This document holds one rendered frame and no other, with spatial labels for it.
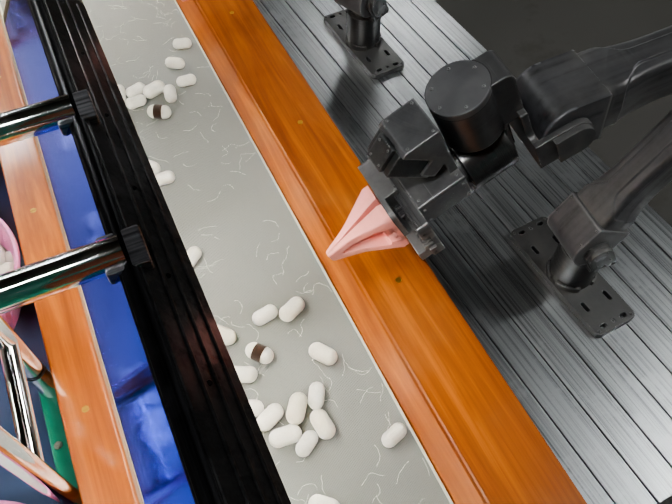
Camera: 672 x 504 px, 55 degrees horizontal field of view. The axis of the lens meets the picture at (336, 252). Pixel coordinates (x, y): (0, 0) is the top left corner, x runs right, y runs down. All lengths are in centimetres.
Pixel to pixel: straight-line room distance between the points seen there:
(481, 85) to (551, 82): 10
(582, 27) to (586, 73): 199
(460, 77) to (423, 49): 73
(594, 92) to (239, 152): 56
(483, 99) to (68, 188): 34
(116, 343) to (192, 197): 53
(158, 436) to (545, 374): 61
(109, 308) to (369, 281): 44
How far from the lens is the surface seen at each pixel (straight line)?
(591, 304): 97
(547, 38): 254
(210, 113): 107
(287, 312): 81
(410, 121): 55
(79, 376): 82
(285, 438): 74
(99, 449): 77
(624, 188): 84
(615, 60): 66
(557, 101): 62
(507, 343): 92
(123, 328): 44
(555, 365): 92
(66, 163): 55
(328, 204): 89
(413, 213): 60
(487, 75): 57
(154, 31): 126
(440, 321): 80
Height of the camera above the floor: 146
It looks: 55 degrees down
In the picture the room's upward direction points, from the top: straight up
